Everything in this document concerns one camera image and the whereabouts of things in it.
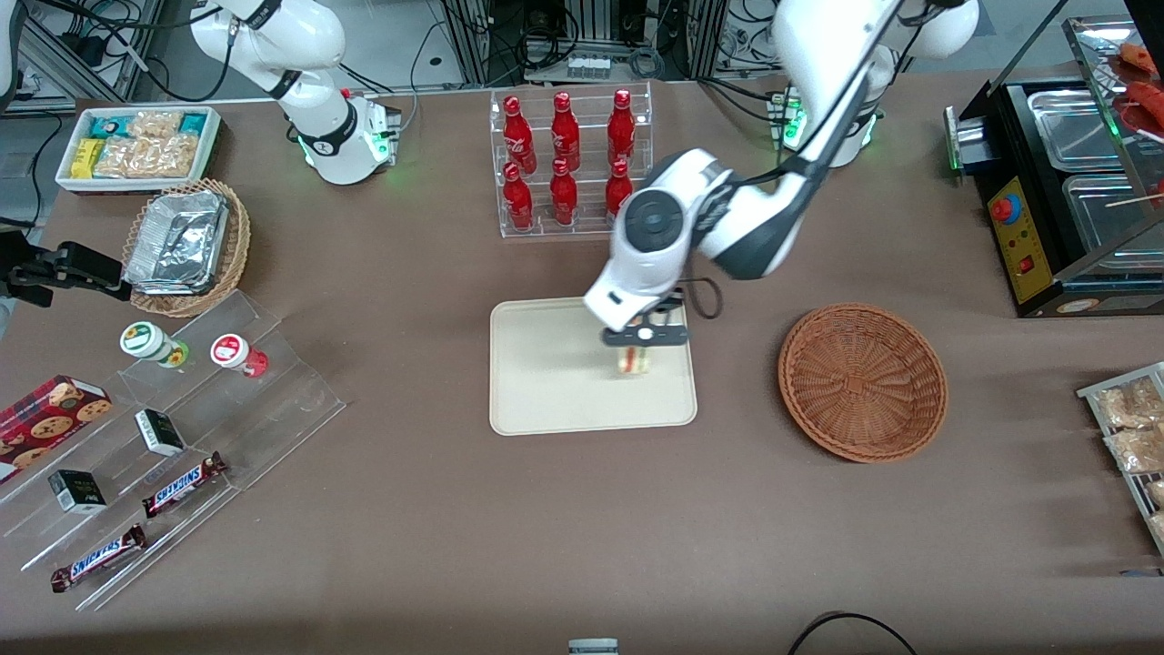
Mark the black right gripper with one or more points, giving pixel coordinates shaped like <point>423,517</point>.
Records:
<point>77,266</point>

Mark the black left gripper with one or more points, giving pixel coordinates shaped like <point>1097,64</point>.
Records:
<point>670,302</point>

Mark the triangle sandwich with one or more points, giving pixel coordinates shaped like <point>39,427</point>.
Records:
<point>635,362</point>

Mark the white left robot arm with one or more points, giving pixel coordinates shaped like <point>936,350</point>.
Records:
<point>691,196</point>

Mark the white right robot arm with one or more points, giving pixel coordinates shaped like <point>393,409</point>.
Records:
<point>309,100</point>

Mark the aluminium foil tray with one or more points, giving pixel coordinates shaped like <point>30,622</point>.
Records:
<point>177,241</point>

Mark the cream plastic tray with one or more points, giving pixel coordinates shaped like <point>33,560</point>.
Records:
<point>546,382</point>

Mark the oval tan wicker basket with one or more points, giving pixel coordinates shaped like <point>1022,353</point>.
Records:
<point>236,246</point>

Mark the round brown wicker basket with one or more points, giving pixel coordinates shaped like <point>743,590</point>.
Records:
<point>864,387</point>

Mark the green lid cup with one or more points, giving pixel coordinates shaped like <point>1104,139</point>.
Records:
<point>144,340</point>

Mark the yellow snack pack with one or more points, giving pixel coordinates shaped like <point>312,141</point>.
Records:
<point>86,159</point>

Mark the clear acrylic bottle rack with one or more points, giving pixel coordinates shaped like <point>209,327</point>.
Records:
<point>587,227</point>

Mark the clear cracker bag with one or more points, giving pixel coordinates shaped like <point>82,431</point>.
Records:
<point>123,159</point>
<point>173,156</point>
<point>155,125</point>

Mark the red cola bottle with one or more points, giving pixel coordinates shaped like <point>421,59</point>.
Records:
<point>565,135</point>
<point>563,198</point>
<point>621,129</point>
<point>618,185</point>
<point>517,136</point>
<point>517,202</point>

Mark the teal snack pack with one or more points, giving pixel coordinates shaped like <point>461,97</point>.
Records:
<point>109,126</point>
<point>193,123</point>

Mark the red cookie box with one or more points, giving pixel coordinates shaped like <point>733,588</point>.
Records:
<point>45,423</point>

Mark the red lid cup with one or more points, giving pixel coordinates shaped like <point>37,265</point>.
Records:
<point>232,351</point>

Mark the small black box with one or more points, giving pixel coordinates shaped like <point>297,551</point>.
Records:
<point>160,432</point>
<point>77,491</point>

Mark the white plastic snack bin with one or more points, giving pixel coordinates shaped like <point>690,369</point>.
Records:
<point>214,146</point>

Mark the clear acrylic stepped display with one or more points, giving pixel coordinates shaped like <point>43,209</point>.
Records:
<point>273,409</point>

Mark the Snickers chocolate bar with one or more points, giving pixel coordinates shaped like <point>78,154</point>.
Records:
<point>98,558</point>
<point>182,485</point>

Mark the white power strip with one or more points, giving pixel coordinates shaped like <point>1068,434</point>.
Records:
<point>587,67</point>

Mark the small grey device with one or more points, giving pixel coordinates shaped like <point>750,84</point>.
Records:
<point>593,648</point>

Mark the black food warmer machine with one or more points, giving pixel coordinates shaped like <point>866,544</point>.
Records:
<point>1023,246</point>

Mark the steel warmer pan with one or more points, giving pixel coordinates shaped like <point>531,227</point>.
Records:
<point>1073,127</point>
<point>1105,218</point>

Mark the clear pastry bag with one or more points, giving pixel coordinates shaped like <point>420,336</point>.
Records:
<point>1137,450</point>
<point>1157,493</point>
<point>1158,528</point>
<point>1128,405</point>

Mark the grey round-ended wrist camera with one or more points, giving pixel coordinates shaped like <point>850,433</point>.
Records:
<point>668,335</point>

